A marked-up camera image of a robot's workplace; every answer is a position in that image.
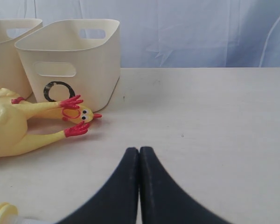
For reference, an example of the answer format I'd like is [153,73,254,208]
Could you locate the severed chicken head with tube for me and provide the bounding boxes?
[0,202,50,224]

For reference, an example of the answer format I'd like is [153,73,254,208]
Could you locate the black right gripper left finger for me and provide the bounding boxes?
[59,147,139,224]

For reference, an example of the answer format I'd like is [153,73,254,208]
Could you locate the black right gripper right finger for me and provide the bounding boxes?
[140,147,228,224]

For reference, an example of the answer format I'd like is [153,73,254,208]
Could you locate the cream bin marked O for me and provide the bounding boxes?
[15,19,121,112]

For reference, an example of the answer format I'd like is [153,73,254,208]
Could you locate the white backdrop curtain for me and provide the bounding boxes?
[0,0,280,67]

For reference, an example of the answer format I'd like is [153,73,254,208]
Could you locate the cream bin marked X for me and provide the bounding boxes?
[0,18,42,98]

